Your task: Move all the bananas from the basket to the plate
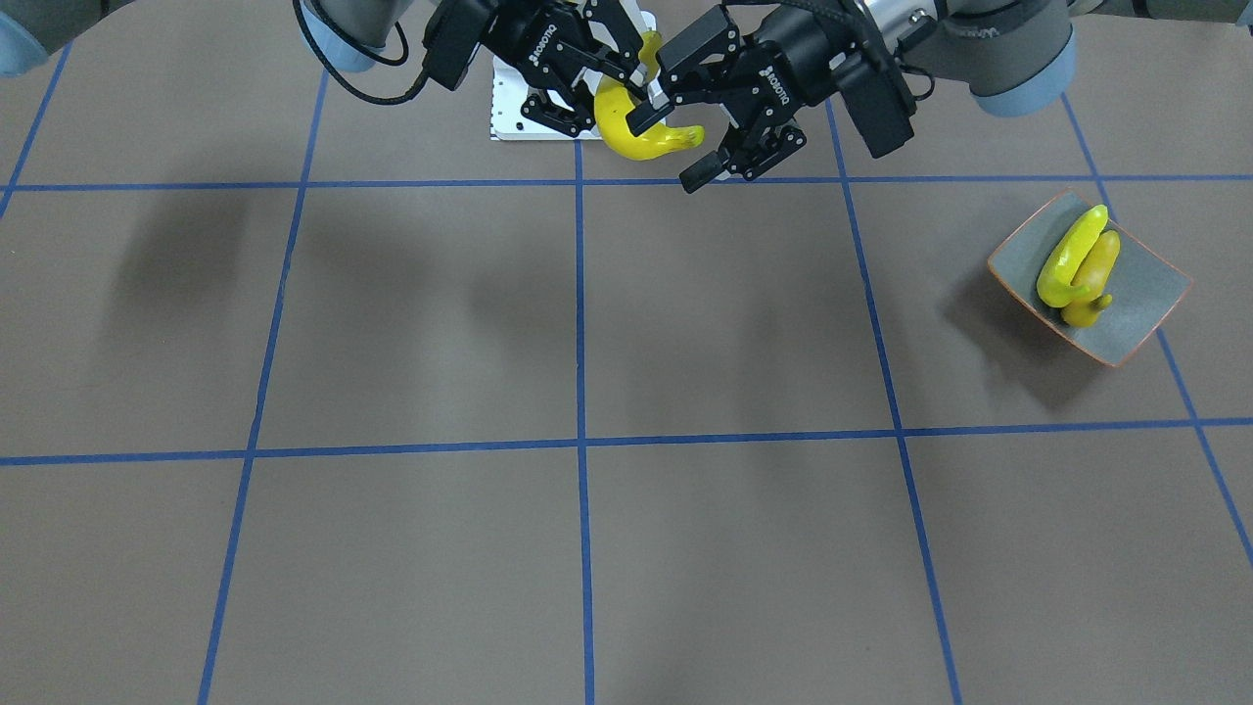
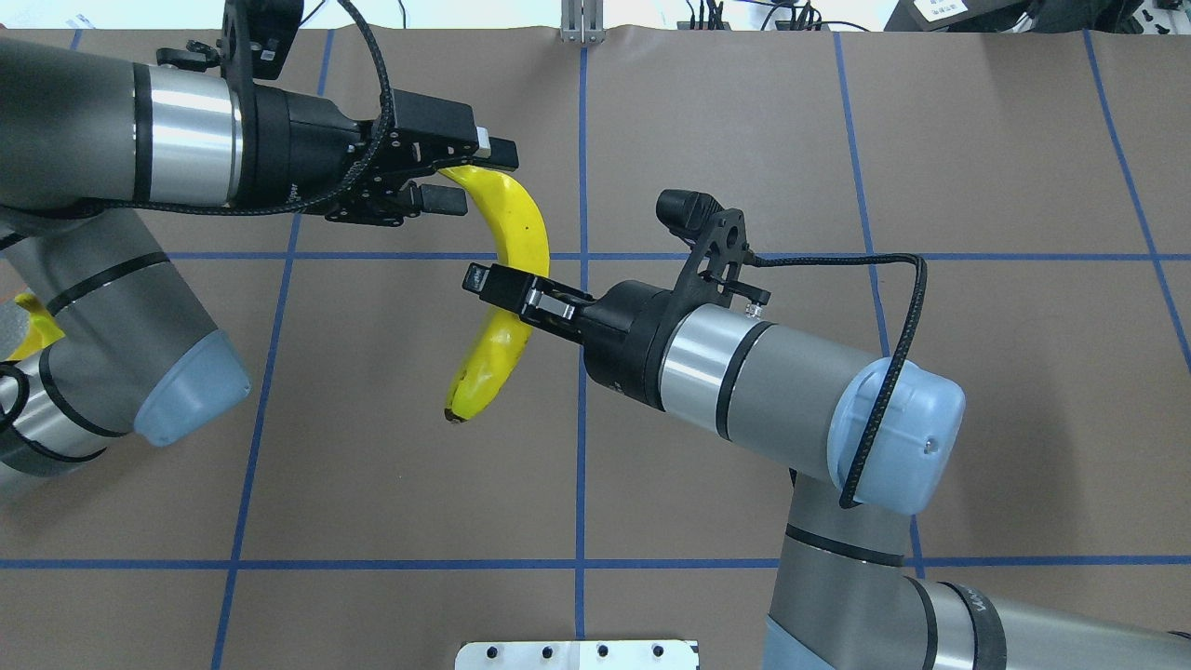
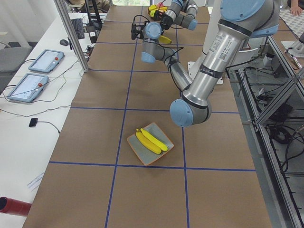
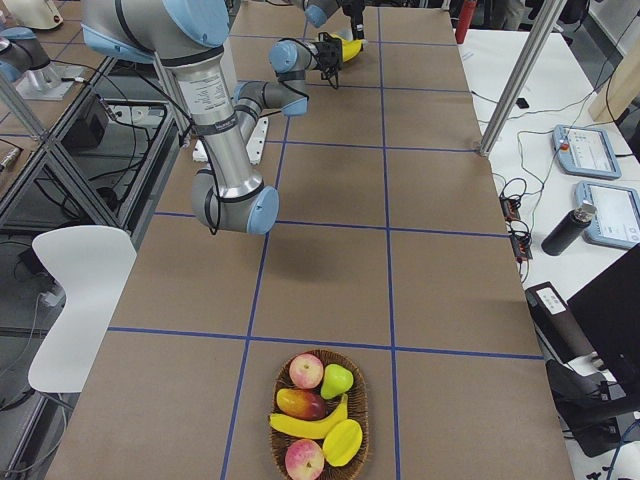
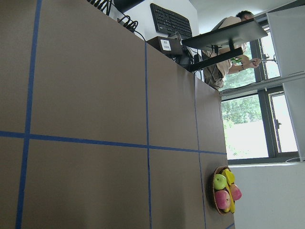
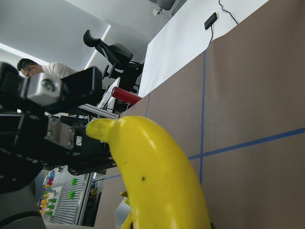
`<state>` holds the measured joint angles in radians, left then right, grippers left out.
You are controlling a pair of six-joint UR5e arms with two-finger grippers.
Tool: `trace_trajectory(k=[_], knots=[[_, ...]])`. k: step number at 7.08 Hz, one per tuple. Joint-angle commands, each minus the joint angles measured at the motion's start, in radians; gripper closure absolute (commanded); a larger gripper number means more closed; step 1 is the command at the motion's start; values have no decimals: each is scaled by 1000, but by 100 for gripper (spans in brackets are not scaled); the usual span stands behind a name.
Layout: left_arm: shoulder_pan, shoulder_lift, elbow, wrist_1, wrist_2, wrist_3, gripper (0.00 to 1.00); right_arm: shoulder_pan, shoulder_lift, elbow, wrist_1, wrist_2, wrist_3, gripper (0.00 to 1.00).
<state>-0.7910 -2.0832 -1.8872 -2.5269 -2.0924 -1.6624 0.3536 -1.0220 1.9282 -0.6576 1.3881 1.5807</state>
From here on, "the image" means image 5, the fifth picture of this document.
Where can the yellow banana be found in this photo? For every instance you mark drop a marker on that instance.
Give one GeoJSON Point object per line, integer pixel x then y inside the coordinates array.
{"type": "Point", "coordinates": [231, 208]}

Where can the woven wicker fruit basket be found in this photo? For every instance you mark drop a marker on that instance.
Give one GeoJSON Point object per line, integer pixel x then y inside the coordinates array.
{"type": "Point", "coordinates": [211, 191]}

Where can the black label printer box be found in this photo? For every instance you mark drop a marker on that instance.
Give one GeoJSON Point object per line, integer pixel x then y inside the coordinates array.
{"type": "Point", "coordinates": [166, 46]}

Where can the person in beige shirt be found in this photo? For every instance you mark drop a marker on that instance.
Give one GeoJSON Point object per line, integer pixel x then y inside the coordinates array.
{"type": "Point", "coordinates": [214, 75]}

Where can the black keyboard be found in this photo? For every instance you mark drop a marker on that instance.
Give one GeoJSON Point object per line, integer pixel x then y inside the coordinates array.
{"type": "Point", "coordinates": [169, 22]}

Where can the green apple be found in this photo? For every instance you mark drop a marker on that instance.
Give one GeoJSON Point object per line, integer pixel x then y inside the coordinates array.
{"type": "Point", "coordinates": [219, 181]}

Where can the black monitor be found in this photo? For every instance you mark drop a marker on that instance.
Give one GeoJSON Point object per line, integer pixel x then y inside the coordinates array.
{"type": "Point", "coordinates": [225, 37]}

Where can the pink apple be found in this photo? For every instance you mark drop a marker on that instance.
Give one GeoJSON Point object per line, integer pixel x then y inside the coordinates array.
{"type": "Point", "coordinates": [222, 199]}
{"type": "Point", "coordinates": [235, 191]}

